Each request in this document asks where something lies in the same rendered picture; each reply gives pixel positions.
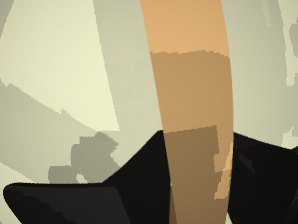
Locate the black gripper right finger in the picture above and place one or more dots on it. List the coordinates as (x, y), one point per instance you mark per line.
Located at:
(264, 183)

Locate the long brown wooden bar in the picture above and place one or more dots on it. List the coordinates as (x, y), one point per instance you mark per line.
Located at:
(190, 60)

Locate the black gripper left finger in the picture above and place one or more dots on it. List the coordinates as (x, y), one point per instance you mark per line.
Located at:
(137, 194)

